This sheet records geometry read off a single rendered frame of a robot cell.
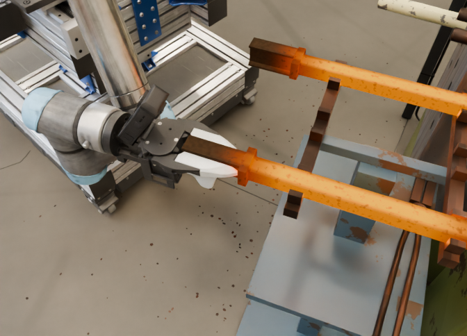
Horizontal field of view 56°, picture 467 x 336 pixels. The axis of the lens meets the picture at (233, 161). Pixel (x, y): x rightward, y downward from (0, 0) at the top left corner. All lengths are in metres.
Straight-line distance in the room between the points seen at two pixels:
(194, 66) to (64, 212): 0.77
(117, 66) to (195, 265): 0.93
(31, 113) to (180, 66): 1.18
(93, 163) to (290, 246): 0.39
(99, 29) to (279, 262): 0.52
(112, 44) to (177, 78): 1.05
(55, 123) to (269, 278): 0.45
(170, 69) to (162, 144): 1.23
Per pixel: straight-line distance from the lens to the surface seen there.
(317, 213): 0.91
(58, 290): 1.64
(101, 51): 0.80
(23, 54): 2.12
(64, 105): 0.74
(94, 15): 0.79
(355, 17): 2.59
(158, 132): 0.67
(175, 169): 0.63
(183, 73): 1.84
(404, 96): 0.78
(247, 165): 0.62
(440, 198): 1.18
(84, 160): 0.80
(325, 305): 0.83
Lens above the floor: 1.43
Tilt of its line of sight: 53 degrees down
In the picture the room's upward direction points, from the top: straight up
